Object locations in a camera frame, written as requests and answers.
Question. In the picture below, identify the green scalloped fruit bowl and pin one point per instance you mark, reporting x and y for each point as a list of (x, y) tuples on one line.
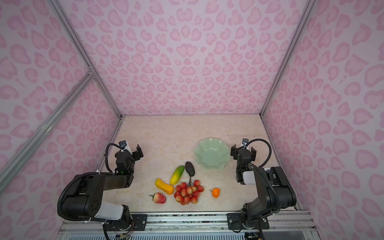
[(212, 153)]

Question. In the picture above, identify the yellow fake squash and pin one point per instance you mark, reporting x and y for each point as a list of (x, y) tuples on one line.
[(167, 188)]

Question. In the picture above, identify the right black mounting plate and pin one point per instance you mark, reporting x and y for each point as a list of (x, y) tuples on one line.
[(236, 222)]

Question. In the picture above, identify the red fake strawberry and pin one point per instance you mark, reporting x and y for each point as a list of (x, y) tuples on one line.
[(158, 198)]

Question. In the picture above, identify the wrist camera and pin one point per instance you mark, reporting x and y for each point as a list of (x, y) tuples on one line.
[(122, 144), (245, 142)]

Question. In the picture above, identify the aluminium frame post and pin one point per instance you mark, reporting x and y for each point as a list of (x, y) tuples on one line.
[(79, 46), (302, 24)]

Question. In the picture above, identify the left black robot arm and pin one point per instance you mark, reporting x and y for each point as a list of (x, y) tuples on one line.
[(82, 198)]

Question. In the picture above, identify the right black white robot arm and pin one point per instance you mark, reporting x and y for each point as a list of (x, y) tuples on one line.
[(273, 187)]

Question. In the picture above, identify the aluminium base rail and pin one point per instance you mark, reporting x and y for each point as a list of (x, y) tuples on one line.
[(285, 225)]

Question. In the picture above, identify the red fake grape bunch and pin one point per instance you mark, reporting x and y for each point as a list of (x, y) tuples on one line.
[(188, 193)]

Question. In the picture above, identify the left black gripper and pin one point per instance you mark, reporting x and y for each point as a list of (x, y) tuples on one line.
[(132, 154)]

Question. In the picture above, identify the green yellow fake cucumber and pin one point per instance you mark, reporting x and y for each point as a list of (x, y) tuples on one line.
[(177, 175)]

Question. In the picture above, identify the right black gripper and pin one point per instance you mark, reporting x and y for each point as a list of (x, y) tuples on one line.
[(243, 153)]

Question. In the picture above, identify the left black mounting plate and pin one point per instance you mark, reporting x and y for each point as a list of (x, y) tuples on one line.
[(135, 222)]

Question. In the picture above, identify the right aluminium frame post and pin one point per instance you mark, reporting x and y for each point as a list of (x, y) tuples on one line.
[(302, 24)]

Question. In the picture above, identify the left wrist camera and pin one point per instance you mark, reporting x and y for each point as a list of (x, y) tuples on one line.
[(122, 144)]

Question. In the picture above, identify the black mounting plate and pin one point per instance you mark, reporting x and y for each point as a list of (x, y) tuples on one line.
[(236, 222), (135, 222)]

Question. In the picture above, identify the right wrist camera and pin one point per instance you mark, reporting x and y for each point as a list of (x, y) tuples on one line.
[(245, 142)]

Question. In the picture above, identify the diagonal aluminium frame bar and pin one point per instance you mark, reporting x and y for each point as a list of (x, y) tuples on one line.
[(19, 160)]

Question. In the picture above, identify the small orange fake tangerine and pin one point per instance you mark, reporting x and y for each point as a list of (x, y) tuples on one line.
[(216, 192)]

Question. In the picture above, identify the left aluminium frame post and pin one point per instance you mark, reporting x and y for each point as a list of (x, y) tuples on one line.
[(79, 46)]

